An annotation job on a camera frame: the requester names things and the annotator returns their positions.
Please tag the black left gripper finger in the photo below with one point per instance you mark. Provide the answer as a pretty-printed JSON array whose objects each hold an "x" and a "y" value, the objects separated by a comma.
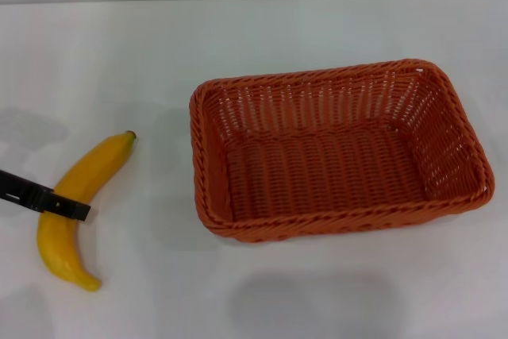
[{"x": 47, "y": 199}]

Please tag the yellow plastic banana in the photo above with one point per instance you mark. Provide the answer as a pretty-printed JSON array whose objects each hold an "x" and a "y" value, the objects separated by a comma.
[{"x": 91, "y": 168}]

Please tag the orange woven plastic basket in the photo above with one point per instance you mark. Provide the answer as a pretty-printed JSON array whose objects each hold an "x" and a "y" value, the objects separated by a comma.
[{"x": 337, "y": 164}]

